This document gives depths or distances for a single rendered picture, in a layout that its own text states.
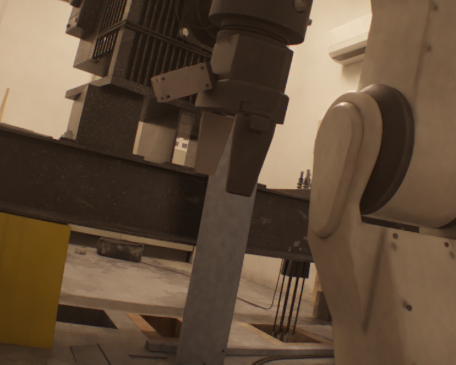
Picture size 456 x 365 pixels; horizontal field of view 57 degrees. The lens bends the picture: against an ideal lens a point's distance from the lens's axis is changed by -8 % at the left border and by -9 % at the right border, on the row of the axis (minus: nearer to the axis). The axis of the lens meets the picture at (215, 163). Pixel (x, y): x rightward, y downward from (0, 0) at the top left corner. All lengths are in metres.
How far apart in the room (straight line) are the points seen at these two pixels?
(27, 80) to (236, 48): 4.58
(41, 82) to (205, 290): 3.72
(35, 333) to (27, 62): 3.77
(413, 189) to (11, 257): 1.21
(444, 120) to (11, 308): 1.30
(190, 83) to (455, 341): 0.35
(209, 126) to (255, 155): 0.11
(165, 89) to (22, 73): 4.57
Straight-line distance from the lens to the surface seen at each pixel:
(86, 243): 4.76
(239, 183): 0.35
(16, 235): 1.44
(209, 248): 1.52
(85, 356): 1.49
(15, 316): 1.49
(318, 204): 0.48
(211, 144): 0.45
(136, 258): 4.26
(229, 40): 0.39
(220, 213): 1.52
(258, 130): 0.34
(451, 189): 0.50
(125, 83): 1.50
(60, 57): 4.99
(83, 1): 1.83
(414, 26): 0.51
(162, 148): 1.70
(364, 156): 0.44
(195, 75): 0.38
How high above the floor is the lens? 0.50
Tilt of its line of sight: 7 degrees up
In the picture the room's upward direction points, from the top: 10 degrees clockwise
